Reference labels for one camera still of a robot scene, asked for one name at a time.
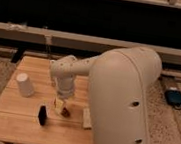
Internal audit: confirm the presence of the wooden cutting board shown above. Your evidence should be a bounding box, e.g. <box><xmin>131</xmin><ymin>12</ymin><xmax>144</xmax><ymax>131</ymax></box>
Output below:
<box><xmin>0</xmin><ymin>56</ymin><xmax>93</xmax><ymax>144</ymax></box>

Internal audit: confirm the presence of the black eraser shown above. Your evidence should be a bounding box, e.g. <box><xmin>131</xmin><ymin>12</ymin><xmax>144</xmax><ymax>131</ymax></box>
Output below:
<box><xmin>38</xmin><ymin>105</ymin><xmax>47</xmax><ymax>125</ymax></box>

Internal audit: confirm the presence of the blue power adapter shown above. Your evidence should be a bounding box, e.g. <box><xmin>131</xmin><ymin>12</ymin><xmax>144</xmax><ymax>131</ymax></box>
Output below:
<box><xmin>164</xmin><ymin>88</ymin><xmax>181</xmax><ymax>106</ymax></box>

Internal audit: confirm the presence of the red chili pepper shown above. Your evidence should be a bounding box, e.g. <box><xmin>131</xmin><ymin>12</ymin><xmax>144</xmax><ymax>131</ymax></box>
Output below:
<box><xmin>61</xmin><ymin>108</ymin><xmax>70</xmax><ymax>118</ymax></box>

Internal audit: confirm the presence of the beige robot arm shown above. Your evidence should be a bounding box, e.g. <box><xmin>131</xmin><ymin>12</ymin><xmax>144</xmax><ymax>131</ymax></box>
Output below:
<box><xmin>49</xmin><ymin>46</ymin><xmax>162</xmax><ymax>144</ymax></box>

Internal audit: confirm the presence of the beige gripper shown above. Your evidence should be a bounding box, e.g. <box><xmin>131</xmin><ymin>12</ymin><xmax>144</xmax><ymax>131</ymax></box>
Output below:
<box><xmin>54</xmin><ymin>83</ymin><xmax>75</xmax><ymax>115</ymax></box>

